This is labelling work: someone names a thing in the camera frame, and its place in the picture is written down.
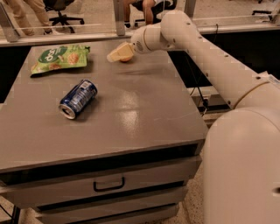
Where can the black office chair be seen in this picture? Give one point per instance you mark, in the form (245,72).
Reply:
(63,19)
(137,16)

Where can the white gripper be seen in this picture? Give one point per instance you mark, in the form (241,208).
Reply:
(138,41)

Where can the grey drawer cabinet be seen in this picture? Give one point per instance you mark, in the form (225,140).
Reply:
(142,125)

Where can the black office chair middle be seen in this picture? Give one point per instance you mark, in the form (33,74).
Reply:
(137,16)

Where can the blue pepsi can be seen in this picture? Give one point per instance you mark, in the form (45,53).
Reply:
(77,99)

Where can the green chip bag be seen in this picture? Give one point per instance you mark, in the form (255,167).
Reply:
(64,56)

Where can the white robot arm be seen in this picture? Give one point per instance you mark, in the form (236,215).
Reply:
(242,148)

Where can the orange fruit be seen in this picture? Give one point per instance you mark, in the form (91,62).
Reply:
(126,59)

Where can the seated person bare legs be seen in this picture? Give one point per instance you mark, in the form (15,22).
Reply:
(147,6)

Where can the black chair base right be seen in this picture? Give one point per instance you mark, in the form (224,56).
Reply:
(263,12)

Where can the black drawer handle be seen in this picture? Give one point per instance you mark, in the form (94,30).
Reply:
(101,186)

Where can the black office chair left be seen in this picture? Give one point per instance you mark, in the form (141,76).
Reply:
(63,19)

